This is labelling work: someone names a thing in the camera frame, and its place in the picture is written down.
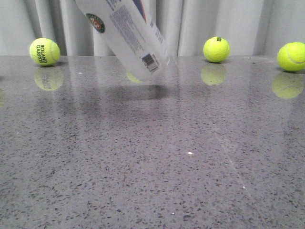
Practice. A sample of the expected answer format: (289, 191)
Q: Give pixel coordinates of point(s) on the white tennis ball can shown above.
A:
(131, 34)

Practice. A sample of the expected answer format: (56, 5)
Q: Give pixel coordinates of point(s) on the Wilson tennis ball behind can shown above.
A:
(216, 49)

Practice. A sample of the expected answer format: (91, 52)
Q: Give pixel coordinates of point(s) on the Roland Garros tennis ball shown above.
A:
(44, 51)

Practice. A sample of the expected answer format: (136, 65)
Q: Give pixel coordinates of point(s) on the far right tennis ball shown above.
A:
(291, 57)

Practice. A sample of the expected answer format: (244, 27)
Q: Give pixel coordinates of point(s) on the grey pleated curtain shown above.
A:
(252, 27)

